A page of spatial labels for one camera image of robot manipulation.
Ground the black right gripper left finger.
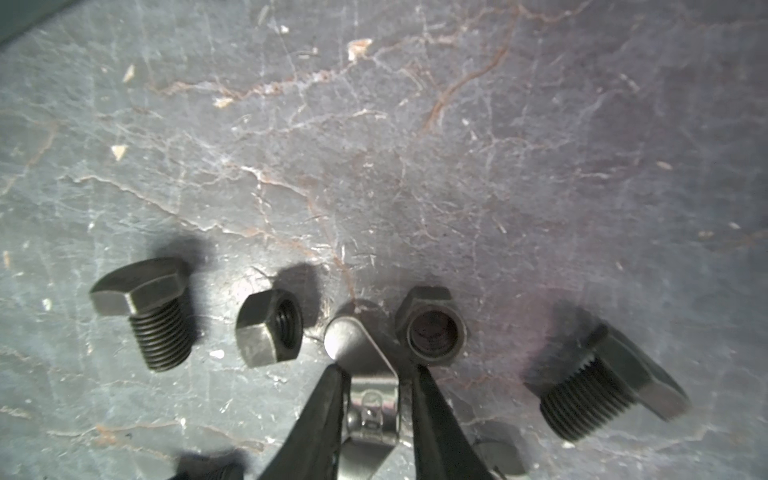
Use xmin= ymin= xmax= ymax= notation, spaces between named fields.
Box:
xmin=260 ymin=364 xmax=348 ymax=480

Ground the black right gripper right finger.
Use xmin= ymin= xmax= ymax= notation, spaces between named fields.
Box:
xmin=411 ymin=365 xmax=493 ymax=480

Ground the silver wing nut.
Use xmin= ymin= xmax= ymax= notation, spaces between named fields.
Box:
xmin=324 ymin=315 xmax=400 ymax=479

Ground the black hex bolt lower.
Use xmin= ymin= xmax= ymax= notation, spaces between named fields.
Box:
xmin=169 ymin=463 xmax=245 ymax=480

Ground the black hex bolt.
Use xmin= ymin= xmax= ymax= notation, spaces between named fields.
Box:
xmin=89 ymin=257 xmax=194 ymax=372
xmin=539 ymin=323 xmax=691 ymax=443
xmin=169 ymin=463 xmax=245 ymax=480

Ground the black hex bolt right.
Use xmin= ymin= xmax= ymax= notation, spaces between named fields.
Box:
xmin=539 ymin=323 xmax=691 ymax=443

